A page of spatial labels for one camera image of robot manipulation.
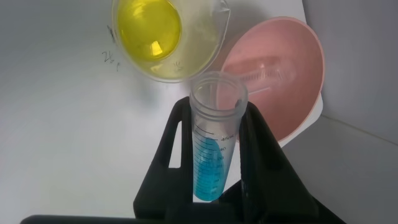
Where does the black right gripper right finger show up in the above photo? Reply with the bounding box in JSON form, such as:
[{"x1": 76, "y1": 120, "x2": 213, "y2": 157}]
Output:
[{"x1": 238, "y1": 101, "x2": 346, "y2": 224}]

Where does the test tube with blue pigment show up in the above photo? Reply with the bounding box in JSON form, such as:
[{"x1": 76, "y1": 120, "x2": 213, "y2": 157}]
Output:
[{"x1": 189, "y1": 70, "x2": 249, "y2": 202}]

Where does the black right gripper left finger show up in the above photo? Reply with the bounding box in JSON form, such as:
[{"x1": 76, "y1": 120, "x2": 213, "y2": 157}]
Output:
[{"x1": 132, "y1": 96, "x2": 195, "y2": 220}]

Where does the pink bowl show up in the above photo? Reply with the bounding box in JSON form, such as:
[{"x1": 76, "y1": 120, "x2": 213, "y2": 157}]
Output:
[{"x1": 217, "y1": 16, "x2": 326, "y2": 144}]

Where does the clear plastic beaker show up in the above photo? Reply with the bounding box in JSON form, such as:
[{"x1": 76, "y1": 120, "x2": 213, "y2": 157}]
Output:
[{"x1": 111, "y1": 0, "x2": 231, "y2": 83}]

